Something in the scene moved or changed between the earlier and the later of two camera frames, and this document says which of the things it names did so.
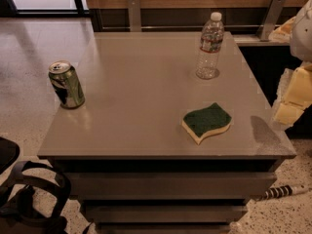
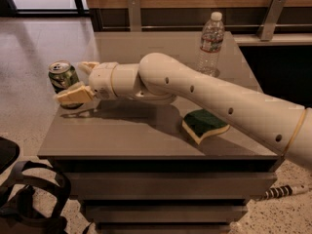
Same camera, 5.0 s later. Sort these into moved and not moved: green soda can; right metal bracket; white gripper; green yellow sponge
Moved: white gripper
Not moved: green yellow sponge; green soda can; right metal bracket
